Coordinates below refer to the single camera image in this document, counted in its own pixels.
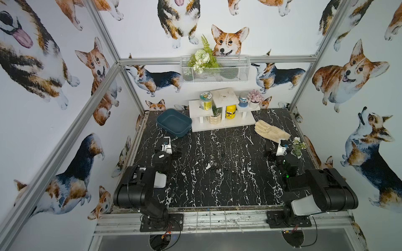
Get teal plastic storage box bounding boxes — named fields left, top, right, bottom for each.
left=157, top=109, right=192, bottom=138

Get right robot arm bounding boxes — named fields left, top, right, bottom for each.
left=265, top=150, right=359, bottom=229

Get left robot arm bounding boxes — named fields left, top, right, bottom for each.
left=113, top=149, right=184, bottom=232

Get small potted white flower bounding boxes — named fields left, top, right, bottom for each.
left=291, top=137, right=307, bottom=159

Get beige work glove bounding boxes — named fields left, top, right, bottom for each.
left=254, top=120, right=291, bottom=144

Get black hex nut cluster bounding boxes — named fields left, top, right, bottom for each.
left=205, top=153, right=232, bottom=174

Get woven pot green plant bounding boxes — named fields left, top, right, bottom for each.
left=208, top=105, right=222, bottom=124

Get pink flower pot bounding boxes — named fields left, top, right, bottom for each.
left=247, top=90, right=264, bottom=109

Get yellow can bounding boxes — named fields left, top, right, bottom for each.
left=225, top=105, right=237, bottom=119

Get white tiered display shelf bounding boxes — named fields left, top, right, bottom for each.
left=189, top=88, right=260, bottom=132

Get green label tin can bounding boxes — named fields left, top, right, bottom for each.
left=200, top=92, right=213, bottom=110

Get artificial green white flowers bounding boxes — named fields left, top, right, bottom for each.
left=187, top=35, right=221, bottom=74

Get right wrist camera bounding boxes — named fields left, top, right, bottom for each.
left=276, top=139, right=289, bottom=156

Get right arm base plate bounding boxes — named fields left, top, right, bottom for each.
left=266, top=211, right=312, bottom=229

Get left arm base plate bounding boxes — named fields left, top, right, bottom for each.
left=140, top=213, right=184, bottom=232

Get white wire wall basket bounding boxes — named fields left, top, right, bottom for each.
left=180, top=55, right=251, bottom=83

